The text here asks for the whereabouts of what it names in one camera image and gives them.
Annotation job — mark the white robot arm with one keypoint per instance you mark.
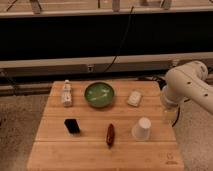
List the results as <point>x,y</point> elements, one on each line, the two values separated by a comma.
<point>186,81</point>

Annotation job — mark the bamboo cutting board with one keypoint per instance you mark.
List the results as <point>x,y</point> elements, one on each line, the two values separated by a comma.
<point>55,149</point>

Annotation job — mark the dark red oblong object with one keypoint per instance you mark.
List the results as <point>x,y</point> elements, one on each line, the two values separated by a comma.
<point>110,135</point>

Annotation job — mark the white rectangular block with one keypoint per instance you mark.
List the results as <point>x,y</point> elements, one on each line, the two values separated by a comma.
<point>134,98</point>

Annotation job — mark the small white bottle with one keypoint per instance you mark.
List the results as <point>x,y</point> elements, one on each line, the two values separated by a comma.
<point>66,96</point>

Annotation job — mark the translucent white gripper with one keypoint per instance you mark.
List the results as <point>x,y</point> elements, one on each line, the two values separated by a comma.
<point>169,115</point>

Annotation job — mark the green bowl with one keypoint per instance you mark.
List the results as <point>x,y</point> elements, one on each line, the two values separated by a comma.
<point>99,94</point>

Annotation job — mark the black eraser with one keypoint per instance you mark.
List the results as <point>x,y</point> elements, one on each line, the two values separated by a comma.
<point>72,126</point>

